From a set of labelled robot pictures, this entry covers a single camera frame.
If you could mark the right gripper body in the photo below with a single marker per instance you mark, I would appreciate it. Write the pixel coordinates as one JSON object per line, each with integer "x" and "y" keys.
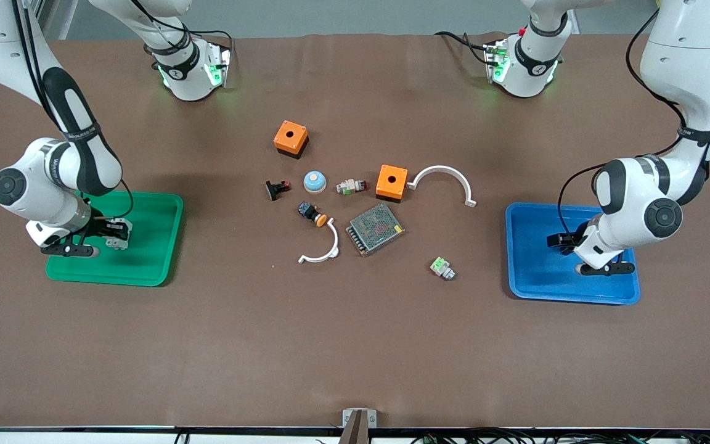
{"x": 103, "y": 229}

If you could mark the white red circuit breaker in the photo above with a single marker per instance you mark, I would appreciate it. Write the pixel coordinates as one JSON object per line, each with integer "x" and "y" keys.
{"x": 118, "y": 245}

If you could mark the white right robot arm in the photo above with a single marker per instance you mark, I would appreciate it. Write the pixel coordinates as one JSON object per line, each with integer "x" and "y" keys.
{"x": 22, "y": 37}

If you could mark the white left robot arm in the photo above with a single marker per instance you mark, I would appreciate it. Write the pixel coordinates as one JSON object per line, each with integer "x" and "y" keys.
{"x": 688, "y": 61}

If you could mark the green plastic tray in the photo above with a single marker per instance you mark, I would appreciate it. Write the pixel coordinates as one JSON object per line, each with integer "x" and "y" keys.
{"x": 145, "y": 259}

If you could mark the blue plastic tray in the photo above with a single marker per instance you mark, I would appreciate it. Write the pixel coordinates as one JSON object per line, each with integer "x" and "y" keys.
{"x": 540, "y": 277}

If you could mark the green white contact block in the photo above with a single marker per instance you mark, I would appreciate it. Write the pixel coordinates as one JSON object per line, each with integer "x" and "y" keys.
{"x": 440, "y": 267}

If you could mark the orange black button box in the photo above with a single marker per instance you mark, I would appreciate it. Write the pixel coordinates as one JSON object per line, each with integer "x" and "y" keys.
{"x": 386, "y": 185}
{"x": 281, "y": 140}

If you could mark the metal mesh power supply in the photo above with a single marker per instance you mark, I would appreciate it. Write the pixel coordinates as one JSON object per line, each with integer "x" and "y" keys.
{"x": 375, "y": 229}

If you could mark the black orange push button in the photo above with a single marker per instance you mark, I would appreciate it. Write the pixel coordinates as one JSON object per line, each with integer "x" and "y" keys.
{"x": 309, "y": 211}

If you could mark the blue dome button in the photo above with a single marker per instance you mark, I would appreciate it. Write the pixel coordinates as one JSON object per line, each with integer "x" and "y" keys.
{"x": 315, "y": 182}

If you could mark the white green red indicator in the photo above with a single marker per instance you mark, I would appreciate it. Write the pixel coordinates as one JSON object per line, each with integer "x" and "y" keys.
{"x": 349, "y": 186}

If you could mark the large white arc bracket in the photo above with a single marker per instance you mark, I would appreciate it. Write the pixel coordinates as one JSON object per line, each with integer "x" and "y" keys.
{"x": 447, "y": 169}

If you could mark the black red switch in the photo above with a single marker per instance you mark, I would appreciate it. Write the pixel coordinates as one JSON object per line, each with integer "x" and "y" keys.
{"x": 277, "y": 190}

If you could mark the small white arc bracket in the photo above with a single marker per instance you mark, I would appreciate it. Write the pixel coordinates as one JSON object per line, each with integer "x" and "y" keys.
{"x": 334, "y": 240}

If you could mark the aluminium frame profile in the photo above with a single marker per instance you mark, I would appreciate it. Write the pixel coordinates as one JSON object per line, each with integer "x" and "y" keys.
{"x": 36, "y": 5}

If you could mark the grey metal table bracket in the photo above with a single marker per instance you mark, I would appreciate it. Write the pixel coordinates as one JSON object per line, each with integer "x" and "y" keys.
{"x": 370, "y": 418}

